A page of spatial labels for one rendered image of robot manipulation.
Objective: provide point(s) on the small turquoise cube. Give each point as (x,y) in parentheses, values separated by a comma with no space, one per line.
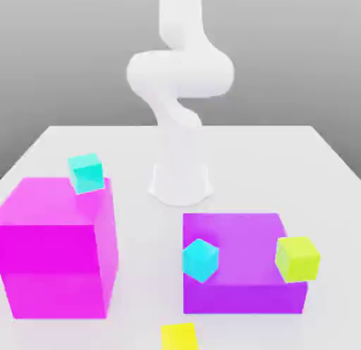
(87,173)

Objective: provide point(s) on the large purple box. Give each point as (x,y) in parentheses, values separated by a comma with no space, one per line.
(245,271)

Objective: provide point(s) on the large magenta box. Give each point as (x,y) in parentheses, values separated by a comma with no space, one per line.
(50,248)

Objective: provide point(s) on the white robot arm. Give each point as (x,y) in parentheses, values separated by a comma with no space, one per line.
(180,73)

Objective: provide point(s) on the small cyan cube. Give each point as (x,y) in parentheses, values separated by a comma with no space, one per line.
(200,261)

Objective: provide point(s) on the small yellow cube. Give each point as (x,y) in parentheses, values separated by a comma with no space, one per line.
(179,337)

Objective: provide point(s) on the small lime cube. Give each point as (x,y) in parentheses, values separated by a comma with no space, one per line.
(299,259)

